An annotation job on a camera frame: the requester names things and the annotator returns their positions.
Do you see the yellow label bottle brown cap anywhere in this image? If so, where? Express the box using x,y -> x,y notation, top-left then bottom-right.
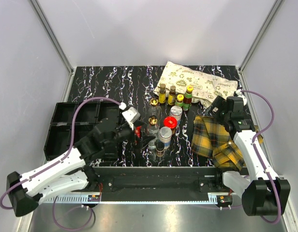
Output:
158,84 -> 166,104

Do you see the small dark spice jar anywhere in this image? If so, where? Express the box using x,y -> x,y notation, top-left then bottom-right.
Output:
156,141 -> 165,157

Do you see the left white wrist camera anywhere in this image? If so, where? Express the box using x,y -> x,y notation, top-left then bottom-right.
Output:
122,106 -> 141,131

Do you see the sago jar silver lid near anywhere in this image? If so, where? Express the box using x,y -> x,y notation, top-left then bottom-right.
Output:
159,127 -> 172,149

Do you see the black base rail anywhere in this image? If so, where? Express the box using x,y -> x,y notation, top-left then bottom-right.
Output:
94,167 -> 230,204

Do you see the short green label sauce bottle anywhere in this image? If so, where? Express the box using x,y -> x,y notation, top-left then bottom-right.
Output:
175,94 -> 184,107

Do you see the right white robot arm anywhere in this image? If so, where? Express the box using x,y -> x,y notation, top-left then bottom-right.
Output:
209,96 -> 291,218

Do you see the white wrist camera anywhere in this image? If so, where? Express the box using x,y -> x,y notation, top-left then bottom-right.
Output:
234,89 -> 247,106
122,106 -> 141,131

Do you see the yellow plaid cloth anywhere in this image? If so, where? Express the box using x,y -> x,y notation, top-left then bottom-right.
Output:
191,115 -> 264,172

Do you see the red lid chili jar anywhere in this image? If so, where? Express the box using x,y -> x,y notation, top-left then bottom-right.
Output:
163,116 -> 178,135
134,126 -> 142,145

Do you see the sago jar silver lid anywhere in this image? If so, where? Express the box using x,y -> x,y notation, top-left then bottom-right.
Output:
169,105 -> 182,124
159,127 -> 172,149

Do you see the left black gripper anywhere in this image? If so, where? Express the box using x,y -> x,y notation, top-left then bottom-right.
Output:
103,119 -> 155,149

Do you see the sago jar silver lid far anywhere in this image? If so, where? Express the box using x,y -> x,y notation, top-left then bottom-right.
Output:
169,105 -> 182,124

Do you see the clear pump bottle gold top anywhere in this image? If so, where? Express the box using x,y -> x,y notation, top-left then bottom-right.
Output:
148,98 -> 162,121

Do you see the black compartment organizer tray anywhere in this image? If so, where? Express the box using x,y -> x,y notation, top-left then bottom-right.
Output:
44,101 -> 121,161

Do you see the cream printed cloth bag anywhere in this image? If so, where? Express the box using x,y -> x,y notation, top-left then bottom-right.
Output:
153,61 -> 238,108

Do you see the tall green label sauce bottle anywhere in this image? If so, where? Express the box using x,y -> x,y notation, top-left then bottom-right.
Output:
182,85 -> 194,111

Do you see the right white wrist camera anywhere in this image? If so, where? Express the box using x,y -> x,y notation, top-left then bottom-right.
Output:
234,89 -> 247,106

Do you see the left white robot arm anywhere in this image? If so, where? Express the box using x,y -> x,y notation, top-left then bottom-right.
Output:
6,119 -> 154,217

